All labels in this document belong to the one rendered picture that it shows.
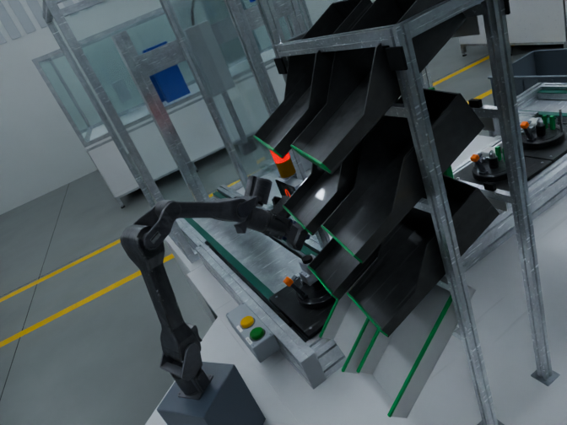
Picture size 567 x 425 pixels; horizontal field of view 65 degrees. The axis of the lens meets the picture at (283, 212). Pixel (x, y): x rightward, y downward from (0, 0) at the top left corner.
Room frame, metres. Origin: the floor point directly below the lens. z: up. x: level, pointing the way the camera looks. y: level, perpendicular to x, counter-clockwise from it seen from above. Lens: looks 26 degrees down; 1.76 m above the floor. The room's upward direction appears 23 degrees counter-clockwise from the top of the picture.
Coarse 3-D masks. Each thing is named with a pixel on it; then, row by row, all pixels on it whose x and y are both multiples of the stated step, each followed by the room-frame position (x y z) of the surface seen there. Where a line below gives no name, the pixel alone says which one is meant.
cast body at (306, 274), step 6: (306, 258) 1.05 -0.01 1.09; (312, 258) 1.05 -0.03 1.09; (300, 264) 1.06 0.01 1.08; (306, 264) 1.04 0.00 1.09; (306, 270) 1.03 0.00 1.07; (300, 276) 1.06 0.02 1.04; (306, 276) 1.03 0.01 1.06; (312, 276) 1.03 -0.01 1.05; (306, 282) 1.04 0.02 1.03; (312, 282) 1.03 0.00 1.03
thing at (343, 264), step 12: (324, 252) 0.85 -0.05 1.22; (336, 252) 0.83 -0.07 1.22; (312, 264) 0.84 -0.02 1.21; (324, 264) 0.83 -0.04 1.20; (336, 264) 0.80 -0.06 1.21; (348, 264) 0.77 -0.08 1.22; (360, 264) 0.73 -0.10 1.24; (324, 276) 0.80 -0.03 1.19; (336, 276) 0.77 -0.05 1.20; (348, 276) 0.72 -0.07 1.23; (336, 288) 0.72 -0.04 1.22; (348, 288) 0.72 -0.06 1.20
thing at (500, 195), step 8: (472, 8) 0.65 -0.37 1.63; (480, 8) 0.64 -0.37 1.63; (400, 104) 0.61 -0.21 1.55; (392, 112) 0.61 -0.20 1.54; (400, 112) 0.60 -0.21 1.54; (480, 112) 0.67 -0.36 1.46; (488, 112) 0.66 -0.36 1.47; (496, 112) 0.64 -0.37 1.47; (472, 184) 0.72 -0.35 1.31; (488, 192) 0.68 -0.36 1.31; (496, 192) 0.67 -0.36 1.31; (504, 192) 0.66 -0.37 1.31; (424, 200) 0.60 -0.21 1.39; (504, 200) 0.65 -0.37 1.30; (424, 208) 0.59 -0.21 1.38; (440, 280) 0.60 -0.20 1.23; (448, 288) 0.59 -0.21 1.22
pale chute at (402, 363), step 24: (432, 288) 0.68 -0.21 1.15; (432, 312) 0.65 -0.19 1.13; (384, 336) 0.70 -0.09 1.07; (408, 336) 0.66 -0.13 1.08; (432, 336) 0.58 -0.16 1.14; (384, 360) 0.68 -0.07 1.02; (408, 360) 0.63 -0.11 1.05; (432, 360) 0.58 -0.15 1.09; (384, 384) 0.65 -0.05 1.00; (408, 384) 0.57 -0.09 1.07; (408, 408) 0.57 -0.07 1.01
